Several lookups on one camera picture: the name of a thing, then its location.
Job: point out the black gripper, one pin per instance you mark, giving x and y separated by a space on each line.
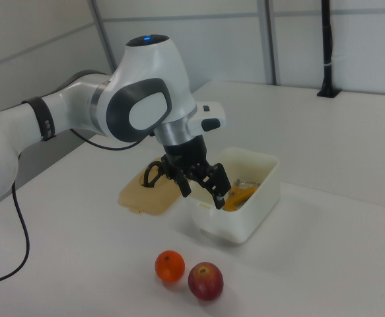
185 153

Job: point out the orange toy fruit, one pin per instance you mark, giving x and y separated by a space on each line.
169 265

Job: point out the red toy apple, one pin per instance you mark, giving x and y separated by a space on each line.
205 282

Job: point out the white plastic container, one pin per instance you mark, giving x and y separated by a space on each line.
245 224

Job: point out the large yellow C-clamp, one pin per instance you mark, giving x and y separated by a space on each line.
239 198

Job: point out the beige plastic lid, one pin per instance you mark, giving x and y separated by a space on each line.
136 198

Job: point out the black pole with base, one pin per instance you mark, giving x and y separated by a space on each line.
327 49

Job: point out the grey partition post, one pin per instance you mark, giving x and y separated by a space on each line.
104 36
266 43

